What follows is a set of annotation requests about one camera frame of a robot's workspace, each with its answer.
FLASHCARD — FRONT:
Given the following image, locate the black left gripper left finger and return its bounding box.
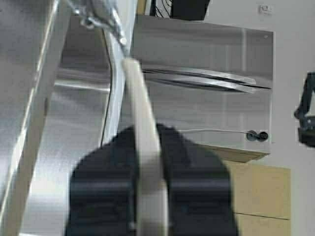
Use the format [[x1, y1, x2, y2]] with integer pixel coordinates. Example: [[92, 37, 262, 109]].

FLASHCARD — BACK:
[[64, 126, 137, 236]]

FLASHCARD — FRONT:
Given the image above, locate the wooden lower cabinet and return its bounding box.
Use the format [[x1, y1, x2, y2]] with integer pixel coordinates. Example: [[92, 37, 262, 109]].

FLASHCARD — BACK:
[[206, 144, 291, 236]]

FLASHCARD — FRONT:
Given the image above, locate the white frying pan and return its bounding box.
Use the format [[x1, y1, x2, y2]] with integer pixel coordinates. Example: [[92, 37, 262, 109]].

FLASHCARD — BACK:
[[122, 58, 169, 236]]

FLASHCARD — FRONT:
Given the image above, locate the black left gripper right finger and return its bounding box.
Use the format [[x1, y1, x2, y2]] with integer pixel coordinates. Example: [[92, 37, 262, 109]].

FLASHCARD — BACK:
[[157, 123, 238, 236]]

